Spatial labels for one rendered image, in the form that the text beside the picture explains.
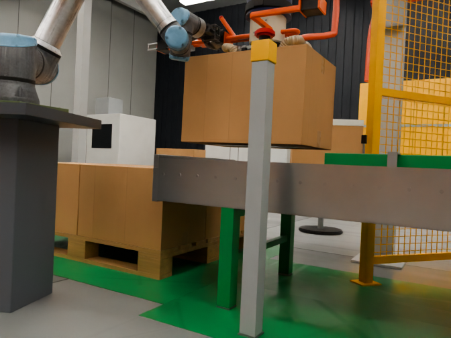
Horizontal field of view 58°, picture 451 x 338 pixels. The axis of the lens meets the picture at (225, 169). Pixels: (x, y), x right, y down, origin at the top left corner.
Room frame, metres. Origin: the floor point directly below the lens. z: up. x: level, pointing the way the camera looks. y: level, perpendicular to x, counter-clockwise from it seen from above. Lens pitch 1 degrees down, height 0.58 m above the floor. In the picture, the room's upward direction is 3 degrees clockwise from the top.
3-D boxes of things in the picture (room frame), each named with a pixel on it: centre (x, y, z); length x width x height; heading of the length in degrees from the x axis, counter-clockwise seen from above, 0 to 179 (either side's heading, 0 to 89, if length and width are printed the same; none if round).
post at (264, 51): (1.39, -0.11, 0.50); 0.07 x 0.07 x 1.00; 60
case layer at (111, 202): (2.71, 0.56, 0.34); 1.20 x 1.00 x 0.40; 60
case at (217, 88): (1.93, -0.14, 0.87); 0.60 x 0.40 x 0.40; 59
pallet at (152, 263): (2.71, 0.56, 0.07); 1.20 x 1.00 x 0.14; 60
